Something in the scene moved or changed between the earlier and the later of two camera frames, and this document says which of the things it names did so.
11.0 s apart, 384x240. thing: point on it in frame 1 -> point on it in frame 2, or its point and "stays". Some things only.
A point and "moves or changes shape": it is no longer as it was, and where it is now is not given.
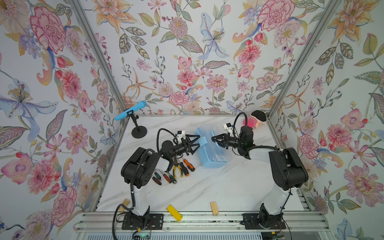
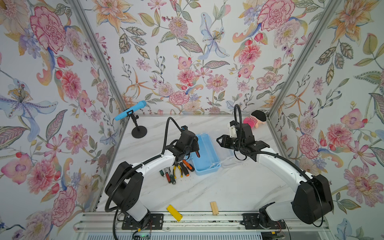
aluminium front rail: (113, 222) stays
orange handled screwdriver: (189, 165) stays
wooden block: (214, 208) stays
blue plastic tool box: (211, 154) moves or changes shape
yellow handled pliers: (174, 167) stays
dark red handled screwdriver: (156, 180) -> (172, 177)
